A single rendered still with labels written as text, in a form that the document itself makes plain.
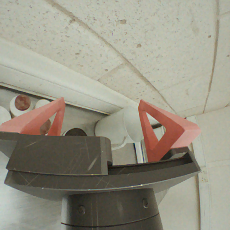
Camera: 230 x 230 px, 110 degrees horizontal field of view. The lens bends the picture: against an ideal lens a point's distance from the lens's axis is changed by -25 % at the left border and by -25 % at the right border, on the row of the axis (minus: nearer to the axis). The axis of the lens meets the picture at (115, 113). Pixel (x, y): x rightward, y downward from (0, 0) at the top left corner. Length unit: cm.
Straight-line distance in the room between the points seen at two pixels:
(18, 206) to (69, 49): 37
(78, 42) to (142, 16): 13
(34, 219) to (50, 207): 5
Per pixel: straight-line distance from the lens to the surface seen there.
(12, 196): 34
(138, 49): 27
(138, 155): 64
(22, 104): 25
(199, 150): 115
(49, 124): 23
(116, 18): 23
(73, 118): 38
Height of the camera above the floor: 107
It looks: 36 degrees down
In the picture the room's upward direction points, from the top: 70 degrees clockwise
